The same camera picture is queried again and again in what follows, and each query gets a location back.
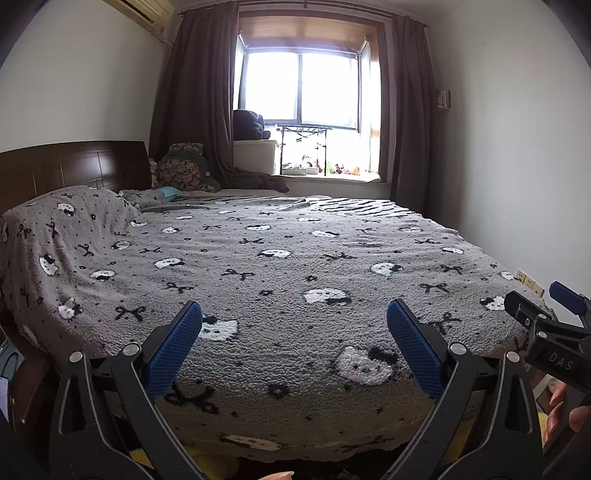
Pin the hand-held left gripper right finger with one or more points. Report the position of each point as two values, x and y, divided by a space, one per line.
415 346

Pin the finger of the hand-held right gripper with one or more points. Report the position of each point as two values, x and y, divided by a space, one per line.
565 293
526 309

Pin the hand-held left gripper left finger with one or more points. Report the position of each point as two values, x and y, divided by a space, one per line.
175 346

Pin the person's right hand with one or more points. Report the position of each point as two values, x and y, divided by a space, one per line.
556 410

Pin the yellow cloth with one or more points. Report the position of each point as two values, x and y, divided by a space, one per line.
207 459

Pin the grey printed blanket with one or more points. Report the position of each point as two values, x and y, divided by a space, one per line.
286 277

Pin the teal small packet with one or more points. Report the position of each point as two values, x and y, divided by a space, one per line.
167 192

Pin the striped bed sheet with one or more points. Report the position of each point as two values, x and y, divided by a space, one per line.
351 206

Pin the patterned dark pillow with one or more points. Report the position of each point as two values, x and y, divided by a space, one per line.
184 170

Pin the row of small figurines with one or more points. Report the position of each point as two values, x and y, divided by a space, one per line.
337 168

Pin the white storage box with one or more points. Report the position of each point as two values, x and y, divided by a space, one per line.
256 157

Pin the brown wooden headboard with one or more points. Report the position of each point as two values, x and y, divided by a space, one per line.
69 166

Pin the brown curtain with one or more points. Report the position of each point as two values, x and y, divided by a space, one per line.
198 92
413 115

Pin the dark clothes pile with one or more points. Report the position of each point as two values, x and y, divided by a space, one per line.
249 124

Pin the black drying rack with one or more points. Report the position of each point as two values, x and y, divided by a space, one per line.
304 128

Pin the window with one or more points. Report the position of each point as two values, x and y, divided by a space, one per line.
323 87

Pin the white air conditioner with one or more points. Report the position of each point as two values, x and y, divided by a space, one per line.
143 9

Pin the white wall socket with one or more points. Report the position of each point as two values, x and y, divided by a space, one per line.
526 278

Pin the small wall shelf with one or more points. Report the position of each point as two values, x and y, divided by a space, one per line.
443 99

